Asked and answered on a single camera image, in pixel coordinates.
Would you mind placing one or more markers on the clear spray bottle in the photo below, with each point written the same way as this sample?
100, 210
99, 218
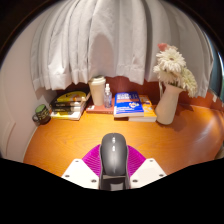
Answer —
107, 98

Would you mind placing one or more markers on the white tumbler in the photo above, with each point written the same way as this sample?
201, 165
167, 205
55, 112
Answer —
97, 91

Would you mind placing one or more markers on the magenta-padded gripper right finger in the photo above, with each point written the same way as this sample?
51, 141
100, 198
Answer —
148, 171

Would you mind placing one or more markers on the dark mug with green top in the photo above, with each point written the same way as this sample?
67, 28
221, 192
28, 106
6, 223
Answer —
42, 114

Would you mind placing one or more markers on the white curtain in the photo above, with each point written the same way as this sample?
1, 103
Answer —
100, 40

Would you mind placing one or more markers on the white flower bouquet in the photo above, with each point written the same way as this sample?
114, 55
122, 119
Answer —
173, 66

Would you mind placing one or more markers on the blue cover book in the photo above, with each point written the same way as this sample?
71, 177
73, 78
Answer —
128, 104

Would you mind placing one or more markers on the black computer mouse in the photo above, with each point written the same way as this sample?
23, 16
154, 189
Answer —
114, 153

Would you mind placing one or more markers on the yellow white book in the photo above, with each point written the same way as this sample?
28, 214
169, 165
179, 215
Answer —
65, 115

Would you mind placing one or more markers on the yellow black cover book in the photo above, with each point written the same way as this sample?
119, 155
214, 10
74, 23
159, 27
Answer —
71, 96

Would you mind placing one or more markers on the white wall socket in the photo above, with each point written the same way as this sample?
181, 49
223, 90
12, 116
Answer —
214, 97

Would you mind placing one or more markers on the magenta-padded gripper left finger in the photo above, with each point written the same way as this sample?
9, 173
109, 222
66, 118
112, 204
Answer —
80, 173

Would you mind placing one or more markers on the white ceramic vase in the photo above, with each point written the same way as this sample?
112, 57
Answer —
166, 108

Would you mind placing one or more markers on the red book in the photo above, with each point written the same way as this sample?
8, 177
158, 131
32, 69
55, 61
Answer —
98, 109

